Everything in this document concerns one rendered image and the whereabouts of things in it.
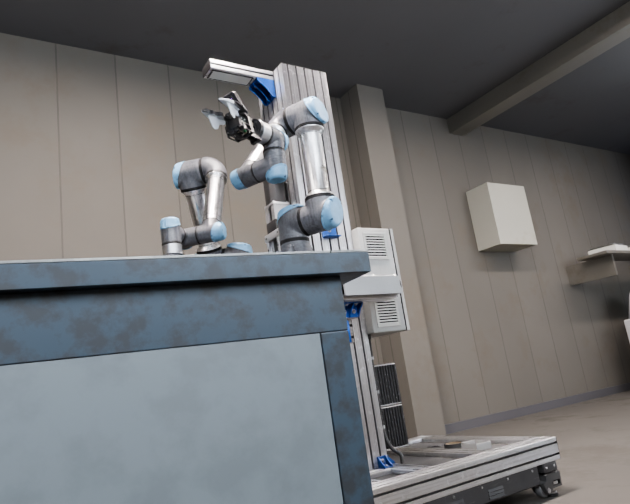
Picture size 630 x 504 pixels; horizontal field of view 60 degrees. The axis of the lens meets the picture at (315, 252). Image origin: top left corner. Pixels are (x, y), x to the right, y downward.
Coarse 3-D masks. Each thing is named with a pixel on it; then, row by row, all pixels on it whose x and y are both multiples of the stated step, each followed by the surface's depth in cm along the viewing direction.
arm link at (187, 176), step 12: (180, 168) 241; (192, 168) 240; (180, 180) 242; (192, 180) 242; (204, 180) 242; (192, 192) 243; (192, 204) 246; (204, 204) 247; (192, 216) 248; (204, 252) 249; (216, 252) 251
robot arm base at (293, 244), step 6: (282, 240) 209; (288, 240) 207; (294, 240) 207; (300, 240) 207; (306, 240) 209; (282, 246) 209; (288, 246) 207; (294, 246) 206; (300, 246) 206; (306, 246) 207
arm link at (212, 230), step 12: (204, 168) 240; (216, 168) 237; (216, 180) 234; (216, 192) 230; (216, 204) 225; (204, 216) 222; (216, 216) 221; (204, 228) 217; (216, 228) 216; (204, 240) 217; (216, 240) 218
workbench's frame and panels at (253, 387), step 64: (256, 256) 83; (320, 256) 87; (0, 320) 69; (64, 320) 72; (128, 320) 75; (192, 320) 78; (256, 320) 82; (320, 320) 86; (0, 384) 67; (64, 384) 70; (128, 384) 73; (192, 384) 76; (256, 384) 80; (320, 384) 84; (0, 448) 65; (64, 448) 68; (128, 448) 71; (192, 448) 74; (256, 448) 77; (320, 448) 81
